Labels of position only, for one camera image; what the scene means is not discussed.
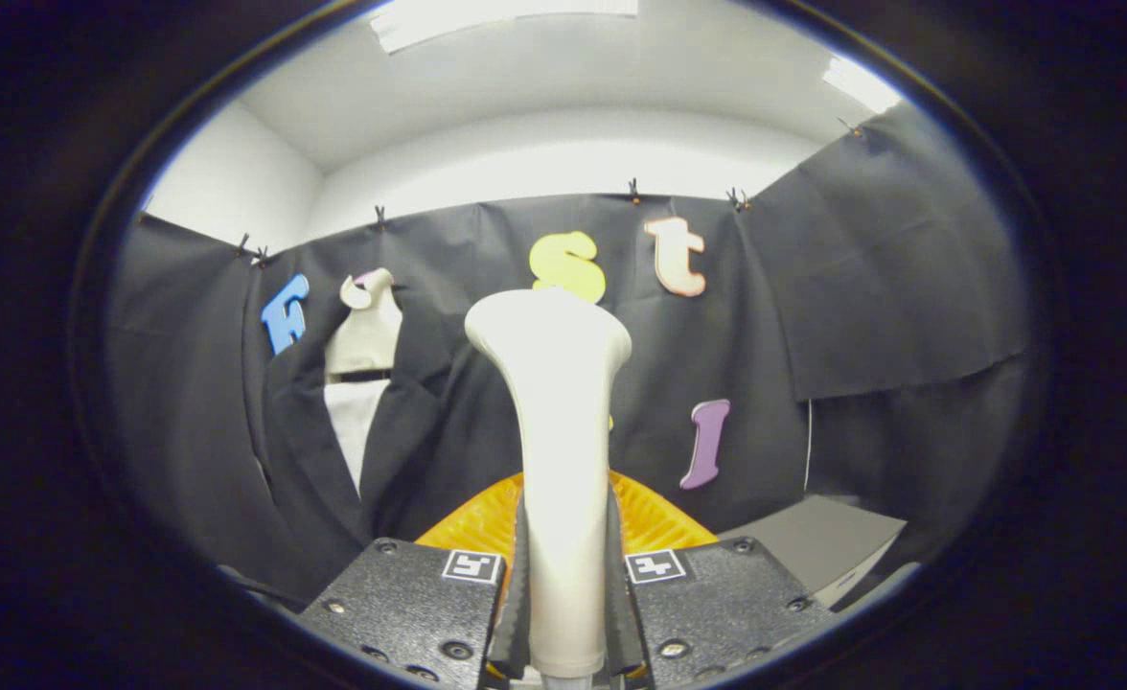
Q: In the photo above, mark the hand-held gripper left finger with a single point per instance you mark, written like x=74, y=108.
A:
x=514, y=623

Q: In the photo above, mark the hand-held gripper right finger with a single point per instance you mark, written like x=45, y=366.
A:
x=621, y=623

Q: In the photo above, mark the black suit jacket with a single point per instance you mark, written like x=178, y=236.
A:
x=410, y=450

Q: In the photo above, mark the white shirt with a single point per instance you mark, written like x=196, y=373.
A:
x=353, y=422

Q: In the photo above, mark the grey and beige cabinet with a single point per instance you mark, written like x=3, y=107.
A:
x=813, y=546

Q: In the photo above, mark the cream plastic hanger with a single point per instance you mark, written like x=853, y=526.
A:
x=367, y=335

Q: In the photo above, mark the black backdrop cloth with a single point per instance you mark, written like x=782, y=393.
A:
x=889, y=287

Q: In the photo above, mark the small ceiling light panel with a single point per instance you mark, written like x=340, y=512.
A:
x=859, y=84

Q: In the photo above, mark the large ceiling light panel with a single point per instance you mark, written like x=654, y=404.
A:
x=496, y=19

